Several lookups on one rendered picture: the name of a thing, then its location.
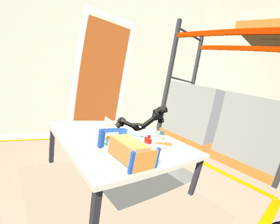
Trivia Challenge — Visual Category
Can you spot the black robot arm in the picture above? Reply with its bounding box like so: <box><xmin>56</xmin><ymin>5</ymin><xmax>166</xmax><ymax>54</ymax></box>
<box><xmin>115</xmin><ymin>107</ymin><xmax>168</xmax><ymax>131</ymax></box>

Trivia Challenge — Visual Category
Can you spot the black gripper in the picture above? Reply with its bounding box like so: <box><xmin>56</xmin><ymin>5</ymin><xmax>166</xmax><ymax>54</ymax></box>
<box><xmin>158</xmin><ymin>106</ymin><xmax>164</xmax><ymax>123</ymax></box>

